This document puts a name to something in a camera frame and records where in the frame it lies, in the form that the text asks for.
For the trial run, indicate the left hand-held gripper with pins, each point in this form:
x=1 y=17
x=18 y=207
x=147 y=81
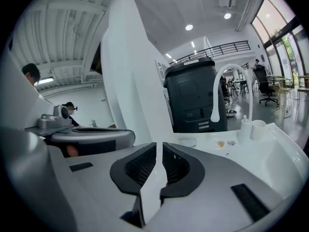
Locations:
x=48 y=122

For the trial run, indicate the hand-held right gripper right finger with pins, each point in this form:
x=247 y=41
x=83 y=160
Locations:
x=207 y=202

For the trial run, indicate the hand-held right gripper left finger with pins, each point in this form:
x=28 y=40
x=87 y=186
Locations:
x=101 y=194

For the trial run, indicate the small metal faucet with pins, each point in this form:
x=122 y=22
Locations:
x=93 y=123

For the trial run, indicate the small yellowish object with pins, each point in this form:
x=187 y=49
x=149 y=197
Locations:
x=220 y=143

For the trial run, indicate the small silver object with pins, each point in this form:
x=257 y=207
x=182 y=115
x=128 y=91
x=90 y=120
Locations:
x=231 y=143

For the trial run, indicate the tube ceiling light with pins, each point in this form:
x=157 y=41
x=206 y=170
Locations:
x=44 y=81

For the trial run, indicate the white soap dispenser bottle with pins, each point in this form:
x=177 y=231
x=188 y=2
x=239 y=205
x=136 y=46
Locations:
x=243 y=132

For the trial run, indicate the white sink basin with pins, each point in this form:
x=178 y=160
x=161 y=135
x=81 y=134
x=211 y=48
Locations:
x=277 y=153

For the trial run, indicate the white cup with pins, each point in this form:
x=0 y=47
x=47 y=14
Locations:
x=258 y=129

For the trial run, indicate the white round floor object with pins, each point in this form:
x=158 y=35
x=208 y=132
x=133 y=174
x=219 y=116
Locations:
x=231 y=112

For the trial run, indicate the large black machine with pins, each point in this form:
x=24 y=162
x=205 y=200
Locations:
x=193 y=93

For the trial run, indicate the white curved faucet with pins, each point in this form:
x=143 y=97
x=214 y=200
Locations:
x=218 y=86

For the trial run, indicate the black table with chairs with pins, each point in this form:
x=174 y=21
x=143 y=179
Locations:
x=239 y=86

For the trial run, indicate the black office chair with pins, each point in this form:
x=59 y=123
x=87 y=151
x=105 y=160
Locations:
x=264 y=86

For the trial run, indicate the round ceiling light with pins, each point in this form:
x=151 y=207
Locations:
x=227 y=16
x=189 y=27

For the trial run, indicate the black mezzanine railing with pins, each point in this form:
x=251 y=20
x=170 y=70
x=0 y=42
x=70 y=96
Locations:
x=217 y=48

